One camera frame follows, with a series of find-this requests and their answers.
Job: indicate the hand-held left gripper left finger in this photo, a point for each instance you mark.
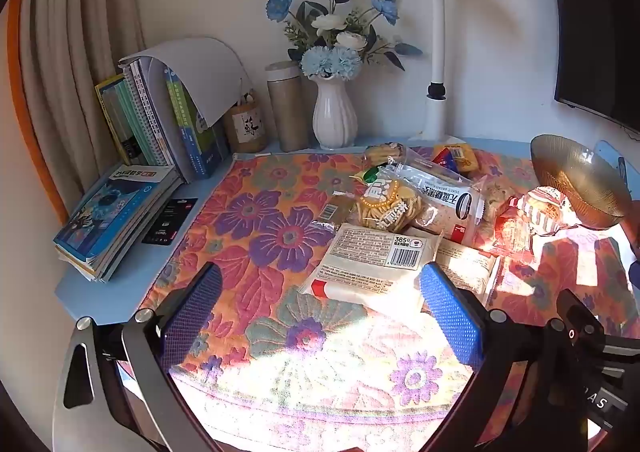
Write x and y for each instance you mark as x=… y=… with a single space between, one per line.
x=192 y=312

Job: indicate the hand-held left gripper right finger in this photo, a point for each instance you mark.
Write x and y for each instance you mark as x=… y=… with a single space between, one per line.
x=450 y=312

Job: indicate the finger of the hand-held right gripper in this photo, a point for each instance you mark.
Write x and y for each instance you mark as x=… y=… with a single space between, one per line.
x=577 y=314

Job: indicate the plain white snack packet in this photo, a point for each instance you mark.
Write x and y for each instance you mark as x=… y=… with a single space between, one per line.
x=465 y=267

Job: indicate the white bread packet red stripe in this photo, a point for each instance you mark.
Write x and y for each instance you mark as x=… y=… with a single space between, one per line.
x=370 y=262

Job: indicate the red striped bun packet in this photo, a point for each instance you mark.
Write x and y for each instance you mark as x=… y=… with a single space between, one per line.
x=540 y=212

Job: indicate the toast packet black oval label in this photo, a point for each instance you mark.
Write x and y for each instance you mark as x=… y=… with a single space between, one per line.
x=442 y=197

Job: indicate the clear cracker packet green label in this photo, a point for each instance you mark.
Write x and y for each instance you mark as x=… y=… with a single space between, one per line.
x=385 y=207

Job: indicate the amber ribbed glass bowl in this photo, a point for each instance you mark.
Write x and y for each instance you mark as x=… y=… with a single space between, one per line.
x=575 y=182

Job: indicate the small brown snack packet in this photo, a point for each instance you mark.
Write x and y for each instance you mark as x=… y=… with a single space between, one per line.
x=332 y=209

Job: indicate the yellow cake packet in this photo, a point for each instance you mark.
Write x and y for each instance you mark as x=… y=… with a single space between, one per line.
x=452 y=154

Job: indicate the small clear cookie packet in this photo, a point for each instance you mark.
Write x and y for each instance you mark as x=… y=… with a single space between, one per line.
x=385 y=151

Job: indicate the black card packet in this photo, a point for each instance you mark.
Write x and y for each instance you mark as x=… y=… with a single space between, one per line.
x=170 y=222

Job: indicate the floral tablecloth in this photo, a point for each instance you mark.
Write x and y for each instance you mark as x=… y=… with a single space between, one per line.
x=260 y=232

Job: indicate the stack of flat books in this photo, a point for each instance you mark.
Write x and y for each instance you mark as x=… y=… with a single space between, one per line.
x=110 y=212

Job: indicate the light blue plastic panel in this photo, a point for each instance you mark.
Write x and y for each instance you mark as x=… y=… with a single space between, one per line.
x=607 y=151

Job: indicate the row of upright books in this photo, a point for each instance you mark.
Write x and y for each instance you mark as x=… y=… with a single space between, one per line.
x=150 y=121

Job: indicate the beige thermos bottle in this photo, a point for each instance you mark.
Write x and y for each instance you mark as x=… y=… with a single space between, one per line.
x=287 y=106

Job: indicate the white ribbed vase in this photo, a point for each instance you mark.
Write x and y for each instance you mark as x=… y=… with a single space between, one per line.
x=335 y=116

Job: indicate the white paper sheet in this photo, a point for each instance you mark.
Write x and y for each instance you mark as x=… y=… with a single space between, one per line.
x=205 y=71

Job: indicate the orange fabric strip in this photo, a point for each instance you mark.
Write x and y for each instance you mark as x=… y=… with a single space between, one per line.
x=25 y=106

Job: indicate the white desk lamp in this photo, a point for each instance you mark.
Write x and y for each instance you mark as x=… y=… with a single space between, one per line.
x=437 y=31

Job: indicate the blue artificial flower bouquet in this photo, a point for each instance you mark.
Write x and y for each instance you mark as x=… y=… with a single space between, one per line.
x=325 y=59

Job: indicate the black monitor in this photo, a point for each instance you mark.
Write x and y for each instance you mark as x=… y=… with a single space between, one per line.
x=595 y=31

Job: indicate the beige curtain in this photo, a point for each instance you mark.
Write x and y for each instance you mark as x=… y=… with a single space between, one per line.
x=85 y=31

